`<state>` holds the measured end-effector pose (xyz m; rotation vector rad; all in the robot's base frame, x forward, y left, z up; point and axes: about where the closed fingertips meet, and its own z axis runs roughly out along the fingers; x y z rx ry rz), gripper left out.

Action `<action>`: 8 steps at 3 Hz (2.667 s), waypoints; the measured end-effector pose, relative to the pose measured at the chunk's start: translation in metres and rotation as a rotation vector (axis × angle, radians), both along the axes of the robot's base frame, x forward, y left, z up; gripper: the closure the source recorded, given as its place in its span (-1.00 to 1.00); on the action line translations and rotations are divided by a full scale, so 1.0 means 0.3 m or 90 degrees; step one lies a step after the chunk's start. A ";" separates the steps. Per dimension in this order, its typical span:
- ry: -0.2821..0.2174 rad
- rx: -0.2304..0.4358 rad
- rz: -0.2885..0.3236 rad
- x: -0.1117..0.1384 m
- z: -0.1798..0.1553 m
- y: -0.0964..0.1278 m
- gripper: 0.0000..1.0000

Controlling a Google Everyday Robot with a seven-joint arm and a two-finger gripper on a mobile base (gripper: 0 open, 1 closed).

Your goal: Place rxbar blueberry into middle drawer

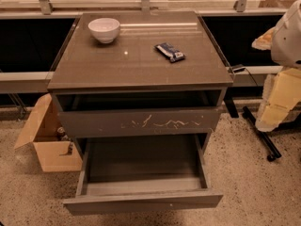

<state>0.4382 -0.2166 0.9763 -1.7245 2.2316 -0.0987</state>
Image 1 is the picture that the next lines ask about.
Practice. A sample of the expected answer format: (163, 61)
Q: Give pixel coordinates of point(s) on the grey drawer cabinet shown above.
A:
(131, 64)

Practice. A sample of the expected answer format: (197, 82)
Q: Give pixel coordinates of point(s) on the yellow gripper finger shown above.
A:
(281, 93)
(264, 41)

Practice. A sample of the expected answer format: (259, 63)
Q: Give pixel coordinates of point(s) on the blue rxbar wrapper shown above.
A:
(170, 52)

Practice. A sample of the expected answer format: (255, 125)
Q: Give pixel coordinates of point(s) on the black wheeled stand base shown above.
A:
(274, 152)

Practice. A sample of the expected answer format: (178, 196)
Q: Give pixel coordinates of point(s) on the open grey lower drawer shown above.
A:
(138, 174)

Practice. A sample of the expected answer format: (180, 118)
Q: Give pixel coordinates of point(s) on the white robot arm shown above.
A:
(286, 41)

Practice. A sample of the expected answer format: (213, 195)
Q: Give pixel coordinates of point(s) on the scratched grey upper drawer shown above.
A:
(136, 114)

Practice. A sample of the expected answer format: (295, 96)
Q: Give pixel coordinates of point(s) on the open cardboard box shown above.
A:
(44, 131)

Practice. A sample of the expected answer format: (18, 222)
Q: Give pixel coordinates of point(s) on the white ceramic bowl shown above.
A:
(104, 30)

